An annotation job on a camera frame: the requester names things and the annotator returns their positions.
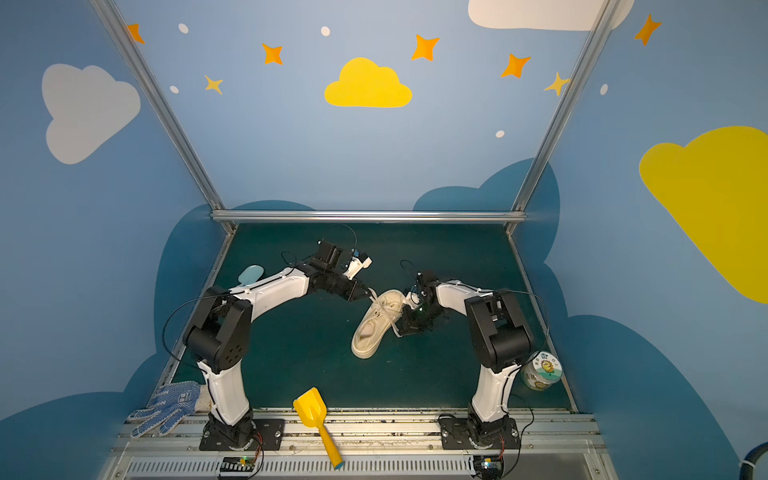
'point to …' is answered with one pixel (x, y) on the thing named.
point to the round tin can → (542, 371)
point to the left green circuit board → (237, 464)
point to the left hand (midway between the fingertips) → (368, 290)
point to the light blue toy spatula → (250, 275)
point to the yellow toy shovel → (311, 407)
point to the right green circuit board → (488, 467)
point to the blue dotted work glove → (170, 404)
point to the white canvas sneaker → (384, 310)
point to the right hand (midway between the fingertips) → (404, 329)
